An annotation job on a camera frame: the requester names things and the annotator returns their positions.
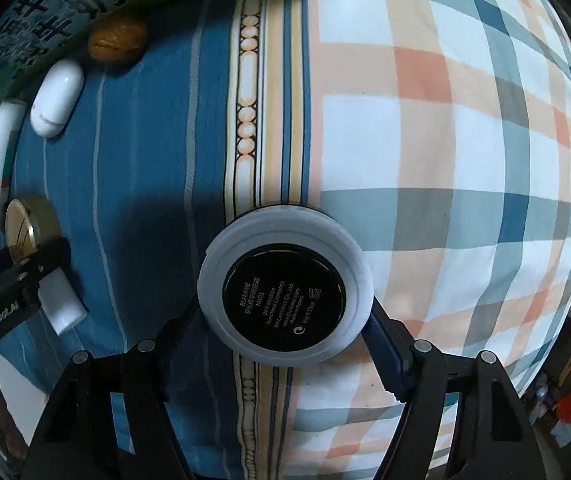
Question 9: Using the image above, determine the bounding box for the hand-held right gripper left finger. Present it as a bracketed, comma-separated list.
[20, 304, 212, 480]

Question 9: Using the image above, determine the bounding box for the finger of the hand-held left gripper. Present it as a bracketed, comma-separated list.
[10, 237, 72, 287]

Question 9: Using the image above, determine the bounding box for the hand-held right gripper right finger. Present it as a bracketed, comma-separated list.
[362, 299, 542, 480]

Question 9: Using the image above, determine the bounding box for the white rectangular block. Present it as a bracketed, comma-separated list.
[40, 267, 89, 334]

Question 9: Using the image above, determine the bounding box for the round white cosmetic compact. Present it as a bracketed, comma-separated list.
[197, 203, 377, 367]

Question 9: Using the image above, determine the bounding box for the round gold tin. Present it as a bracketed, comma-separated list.
[4, 196, 62, 263]

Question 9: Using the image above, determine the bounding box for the white capsule-shaped case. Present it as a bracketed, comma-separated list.
[30, 59, 86, 138]

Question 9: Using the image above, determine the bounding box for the striped and plaid bed sheet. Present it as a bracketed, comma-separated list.
[0, 0, 571, 480]

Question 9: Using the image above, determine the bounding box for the brown walnut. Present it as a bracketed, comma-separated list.
[88, 16, 149, 65]

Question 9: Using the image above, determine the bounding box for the green and blue carton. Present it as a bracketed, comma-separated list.
[0, 0, 337, 107]

